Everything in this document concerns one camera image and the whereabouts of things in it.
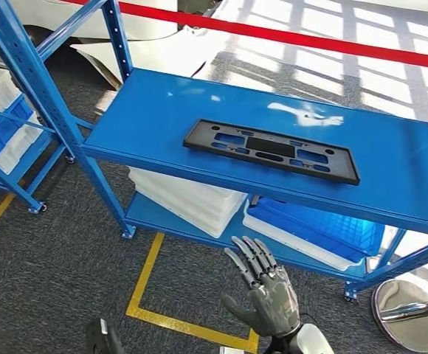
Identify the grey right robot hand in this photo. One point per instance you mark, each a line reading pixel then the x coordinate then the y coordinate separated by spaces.
pixel 269 303

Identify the black plastic bracket part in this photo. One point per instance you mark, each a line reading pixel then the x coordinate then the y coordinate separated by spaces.
pixel 199 141

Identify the blue metal shelf rack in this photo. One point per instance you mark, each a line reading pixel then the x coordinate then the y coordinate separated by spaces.
pixel 0 176
pixel 236 102

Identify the large blue plastic bin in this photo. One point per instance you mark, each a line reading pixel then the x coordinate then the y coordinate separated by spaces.
pixel 310 229

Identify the stacked white plastic bins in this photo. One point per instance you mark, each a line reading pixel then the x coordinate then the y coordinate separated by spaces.
pixel 191 205

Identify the yellow floor tape square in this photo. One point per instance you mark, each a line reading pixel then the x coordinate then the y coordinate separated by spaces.
pixel 144 273

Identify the black-topped chrome belt stanchion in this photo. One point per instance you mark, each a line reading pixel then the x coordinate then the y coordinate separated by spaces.
pixel 413 337

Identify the red barrier belt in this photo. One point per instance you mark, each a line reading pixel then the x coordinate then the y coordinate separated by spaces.
pixel 273 34

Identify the small blue plastic bin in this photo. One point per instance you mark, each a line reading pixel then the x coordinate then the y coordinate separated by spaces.
pixel 3 132

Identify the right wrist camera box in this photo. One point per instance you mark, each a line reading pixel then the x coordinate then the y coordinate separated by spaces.
pixel 231 351

